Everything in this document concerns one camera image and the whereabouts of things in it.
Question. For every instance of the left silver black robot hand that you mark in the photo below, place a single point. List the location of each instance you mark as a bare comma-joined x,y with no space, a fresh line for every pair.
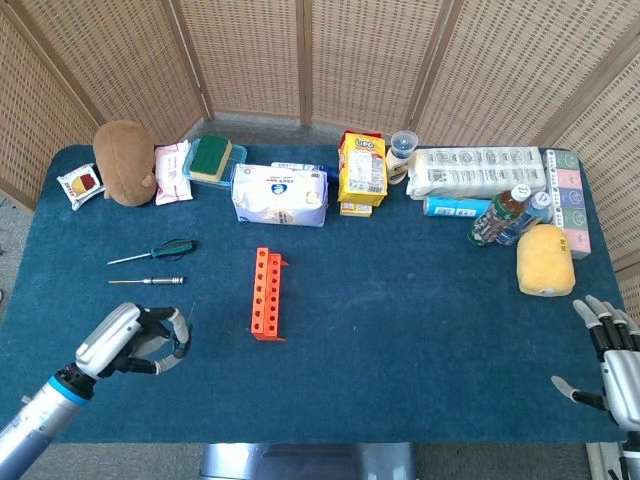
107,340

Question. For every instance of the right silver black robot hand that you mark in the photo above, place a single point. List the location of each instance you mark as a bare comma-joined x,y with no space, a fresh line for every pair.
622,377

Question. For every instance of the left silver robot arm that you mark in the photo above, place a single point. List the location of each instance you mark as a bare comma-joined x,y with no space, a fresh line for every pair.
40,420

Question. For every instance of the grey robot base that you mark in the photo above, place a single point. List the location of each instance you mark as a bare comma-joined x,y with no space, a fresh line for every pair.
305,462

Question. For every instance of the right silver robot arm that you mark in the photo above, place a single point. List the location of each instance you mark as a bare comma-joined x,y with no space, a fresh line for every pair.
631,455

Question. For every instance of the silver metal screwdriver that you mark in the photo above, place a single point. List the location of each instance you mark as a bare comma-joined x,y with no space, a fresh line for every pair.
165,280

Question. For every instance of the large green black screwdriver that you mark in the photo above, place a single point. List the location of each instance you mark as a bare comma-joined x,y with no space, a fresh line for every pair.
175,247

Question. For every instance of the orange test tube rack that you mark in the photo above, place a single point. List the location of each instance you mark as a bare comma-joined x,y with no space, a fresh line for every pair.
260,290

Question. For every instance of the yellow plush bread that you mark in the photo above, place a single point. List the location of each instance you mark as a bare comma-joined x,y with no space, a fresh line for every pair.
545,260

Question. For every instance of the white red yellow snack packet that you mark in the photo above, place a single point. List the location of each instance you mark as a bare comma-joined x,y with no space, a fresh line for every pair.
80,184

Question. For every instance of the brown plush toy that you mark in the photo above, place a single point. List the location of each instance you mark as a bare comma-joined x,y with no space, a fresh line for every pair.
125,160

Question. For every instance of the pink white wipes packet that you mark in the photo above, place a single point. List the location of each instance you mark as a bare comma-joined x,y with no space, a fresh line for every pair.
171,170

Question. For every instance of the multicolour pocket tissue pack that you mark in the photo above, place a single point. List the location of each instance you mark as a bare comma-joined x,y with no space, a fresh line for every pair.
572,200

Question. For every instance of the blue label water bottle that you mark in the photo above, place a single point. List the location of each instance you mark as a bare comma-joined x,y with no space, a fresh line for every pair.
538,202

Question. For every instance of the green tea bottle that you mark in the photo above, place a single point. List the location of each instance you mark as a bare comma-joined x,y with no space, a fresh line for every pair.
492,222

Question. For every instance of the green yellow sponge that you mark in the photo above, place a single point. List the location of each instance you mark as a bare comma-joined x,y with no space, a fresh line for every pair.
210,156

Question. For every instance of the white blue tissue pack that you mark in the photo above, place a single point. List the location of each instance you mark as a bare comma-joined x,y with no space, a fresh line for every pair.
280,197

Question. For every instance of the clear blue plastic container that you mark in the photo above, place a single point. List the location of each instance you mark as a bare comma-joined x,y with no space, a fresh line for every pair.
239,156

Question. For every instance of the light blue cylinder can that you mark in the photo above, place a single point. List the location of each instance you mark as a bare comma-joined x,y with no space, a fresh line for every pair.
450,207

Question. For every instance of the long white paper towel pack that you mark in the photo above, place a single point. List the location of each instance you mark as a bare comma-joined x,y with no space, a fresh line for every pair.
475,172

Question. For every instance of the blue carpet table cover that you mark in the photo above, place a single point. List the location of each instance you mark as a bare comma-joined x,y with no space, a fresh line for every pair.
375,325

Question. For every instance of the blue white flat pack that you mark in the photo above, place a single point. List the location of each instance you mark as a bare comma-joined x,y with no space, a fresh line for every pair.
295,166

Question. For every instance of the small yellow box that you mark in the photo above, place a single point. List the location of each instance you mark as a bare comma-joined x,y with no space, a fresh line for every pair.
356,210

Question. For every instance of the yellow Lipo snack bag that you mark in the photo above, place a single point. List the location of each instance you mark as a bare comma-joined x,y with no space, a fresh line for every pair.
362,170

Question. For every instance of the mayonnaise bottle with clear cap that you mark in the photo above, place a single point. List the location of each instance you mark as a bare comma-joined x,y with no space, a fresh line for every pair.
400,162

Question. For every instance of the wicker folding screen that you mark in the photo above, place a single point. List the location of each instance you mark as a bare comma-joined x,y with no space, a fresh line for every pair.
360,55

